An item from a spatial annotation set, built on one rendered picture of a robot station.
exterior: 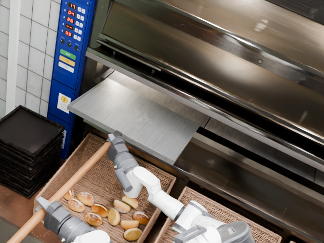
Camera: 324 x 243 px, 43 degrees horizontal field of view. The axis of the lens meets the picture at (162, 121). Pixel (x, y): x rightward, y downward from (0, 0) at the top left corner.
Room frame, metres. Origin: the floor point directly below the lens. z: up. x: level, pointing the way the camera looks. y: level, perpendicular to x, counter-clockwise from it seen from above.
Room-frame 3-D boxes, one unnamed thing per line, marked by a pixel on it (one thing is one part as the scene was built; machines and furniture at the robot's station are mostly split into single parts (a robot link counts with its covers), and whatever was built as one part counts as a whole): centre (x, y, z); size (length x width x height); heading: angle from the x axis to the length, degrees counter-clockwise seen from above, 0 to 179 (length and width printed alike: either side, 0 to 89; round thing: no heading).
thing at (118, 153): (1.23, 0.11, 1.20); 0.12 x 0.10 x 0.13; 42
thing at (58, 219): (0.83, 0.20, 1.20); 0.12 x 0.10 x 0.13; 68
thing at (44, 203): (0.86, 0.28, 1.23); 0.06 x 0.03 x 0.02; 68
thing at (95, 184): (1.42, 0.15, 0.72); 0.56 x 0.49 x 0.28; 77
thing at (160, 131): (1.54, 0.12, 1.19); 0.55 x 0.36 x 0.03; 77
